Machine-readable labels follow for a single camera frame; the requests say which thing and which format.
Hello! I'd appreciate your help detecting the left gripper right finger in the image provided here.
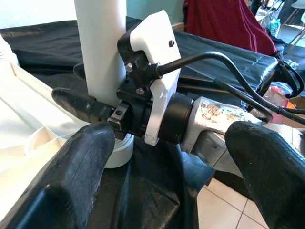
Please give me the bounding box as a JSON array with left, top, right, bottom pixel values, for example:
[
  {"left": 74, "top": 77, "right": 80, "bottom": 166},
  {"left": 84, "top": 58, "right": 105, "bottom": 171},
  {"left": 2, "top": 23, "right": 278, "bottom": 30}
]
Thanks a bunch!
[{"left": 225, "top": 121, "right": 305, "bottom": 229}]

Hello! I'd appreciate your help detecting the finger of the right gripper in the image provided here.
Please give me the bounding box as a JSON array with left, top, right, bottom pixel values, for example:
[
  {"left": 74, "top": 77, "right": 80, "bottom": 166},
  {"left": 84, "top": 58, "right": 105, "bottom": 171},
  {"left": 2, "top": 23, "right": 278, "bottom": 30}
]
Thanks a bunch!
[{"left": 51, "top": 87, "right": 114, "bottom": 125}]

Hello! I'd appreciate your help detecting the brown cardboard box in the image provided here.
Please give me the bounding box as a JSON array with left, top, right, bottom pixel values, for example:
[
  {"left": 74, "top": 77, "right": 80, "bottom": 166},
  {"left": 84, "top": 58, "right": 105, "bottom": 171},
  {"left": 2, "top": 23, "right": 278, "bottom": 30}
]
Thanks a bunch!
[{"left": 285, "top": 96, "right": 305, "bottom": 131}]

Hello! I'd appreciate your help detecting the pink plastic bag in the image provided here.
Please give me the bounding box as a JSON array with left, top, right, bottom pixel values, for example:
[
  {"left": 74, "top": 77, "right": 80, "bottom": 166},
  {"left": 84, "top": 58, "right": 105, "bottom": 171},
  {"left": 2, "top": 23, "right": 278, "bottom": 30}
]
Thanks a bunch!
[{"left": 266, "top": 85, "right": 289, "bottom": 125}]

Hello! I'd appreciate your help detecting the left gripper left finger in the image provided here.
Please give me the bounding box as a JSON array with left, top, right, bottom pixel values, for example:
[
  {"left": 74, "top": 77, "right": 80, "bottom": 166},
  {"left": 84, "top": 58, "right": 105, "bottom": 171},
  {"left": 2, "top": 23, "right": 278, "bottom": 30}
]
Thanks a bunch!
[{"left": 0, "top": 121, "right": 116, "bottom": 229}]

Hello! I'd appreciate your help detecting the black plastic table cover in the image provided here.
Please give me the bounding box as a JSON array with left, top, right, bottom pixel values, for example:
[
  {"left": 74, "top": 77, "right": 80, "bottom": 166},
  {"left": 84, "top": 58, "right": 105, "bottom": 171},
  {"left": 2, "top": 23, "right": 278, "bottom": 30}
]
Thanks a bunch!
[{"left": 0, "top": 16, "right": 284, "bottom": 229}]

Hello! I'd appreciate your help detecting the dark red cloth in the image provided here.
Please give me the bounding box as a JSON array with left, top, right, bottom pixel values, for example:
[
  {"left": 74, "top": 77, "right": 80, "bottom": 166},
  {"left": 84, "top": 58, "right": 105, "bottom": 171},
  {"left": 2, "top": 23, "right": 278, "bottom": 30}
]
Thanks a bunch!
[{"left": 182, "top": 0, "right": 278, "bottom": 57}]

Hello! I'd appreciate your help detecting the white plastic children table top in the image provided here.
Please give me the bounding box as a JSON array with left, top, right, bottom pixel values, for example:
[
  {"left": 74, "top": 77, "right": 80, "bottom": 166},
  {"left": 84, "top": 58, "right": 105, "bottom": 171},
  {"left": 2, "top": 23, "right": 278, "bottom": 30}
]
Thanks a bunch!
[{"left": 0, "top": 46, "right": 134, "bottom": 182}]

